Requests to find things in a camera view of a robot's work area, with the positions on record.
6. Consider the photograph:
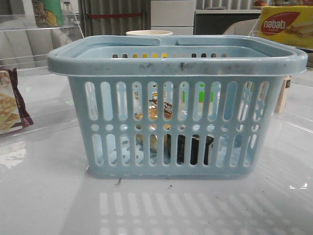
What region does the black white tissue pack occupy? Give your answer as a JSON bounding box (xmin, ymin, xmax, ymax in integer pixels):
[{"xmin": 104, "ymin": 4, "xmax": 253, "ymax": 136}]
[{"xmin": 176, "ymin": 134, "xmax": 214, "ymax": 165}]

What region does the clear acrylic left shelf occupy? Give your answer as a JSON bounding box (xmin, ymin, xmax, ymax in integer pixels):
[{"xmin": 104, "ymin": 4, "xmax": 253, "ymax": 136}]
[{"xmin": 0, "ymin": 13, "xmax": 83, "ymax": 135}]

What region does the light blue plastic basket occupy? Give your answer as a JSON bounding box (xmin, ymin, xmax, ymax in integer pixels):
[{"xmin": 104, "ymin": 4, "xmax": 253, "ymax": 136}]
[{"xmin": 47, "ymin": 35, "xmax": 308, "ymax": 178}]

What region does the packaged bread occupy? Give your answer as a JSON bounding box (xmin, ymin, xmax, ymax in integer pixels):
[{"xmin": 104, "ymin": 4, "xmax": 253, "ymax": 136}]
[{"xmin": 134, "ymin": 99, "xmax": 187, "ymax": 158}]

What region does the beige snack box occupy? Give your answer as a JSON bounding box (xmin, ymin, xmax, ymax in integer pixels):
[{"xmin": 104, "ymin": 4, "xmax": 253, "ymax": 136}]
[{"xmin": 275, "ymin": 76, "xmax": 291, "ymax": 114}]

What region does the plate of fruit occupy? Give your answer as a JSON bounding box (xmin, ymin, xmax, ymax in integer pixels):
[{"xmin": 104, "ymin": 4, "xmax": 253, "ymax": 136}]
[{"xmin": 253, "ymin": 0, "xmax": 267, "ymax": 7}]

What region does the white cabinet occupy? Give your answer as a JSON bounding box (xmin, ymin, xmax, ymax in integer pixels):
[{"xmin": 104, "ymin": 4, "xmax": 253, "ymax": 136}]
[{"xmin": 151, "ymin": 0, "xmax": 196, "ymax": 35}]

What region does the clear acrylic display shelf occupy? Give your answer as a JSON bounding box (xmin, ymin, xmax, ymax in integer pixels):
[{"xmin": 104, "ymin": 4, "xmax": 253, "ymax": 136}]
[{"xmin": 246, "ymin": 17, "xmax": 313, "ymax": 133}]

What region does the yellow paper cup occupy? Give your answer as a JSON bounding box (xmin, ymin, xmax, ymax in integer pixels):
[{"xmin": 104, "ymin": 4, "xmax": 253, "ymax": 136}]
[{"xmin": 125, "ymin": 30, "xmax": 174, "ymax": 98}]

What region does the stanchion with red belt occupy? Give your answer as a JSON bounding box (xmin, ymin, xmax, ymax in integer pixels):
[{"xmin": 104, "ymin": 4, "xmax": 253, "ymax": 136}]
[{"xmin": 84, "ymin": 12, "xmax": 147, "ymax": 36}]

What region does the yellow nabati wafer box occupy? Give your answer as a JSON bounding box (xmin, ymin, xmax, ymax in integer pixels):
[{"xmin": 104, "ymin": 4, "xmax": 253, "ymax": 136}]
[{"xmin": 257, "ymin": 5, "xmax": 313, "ymax": 49}]

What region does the green cartoon snack bag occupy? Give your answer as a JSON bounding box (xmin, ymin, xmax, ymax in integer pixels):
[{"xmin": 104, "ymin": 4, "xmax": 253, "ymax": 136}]
[{"xmin": 31, "ymin": 0, "xmax": 64, "ymax": 27}]

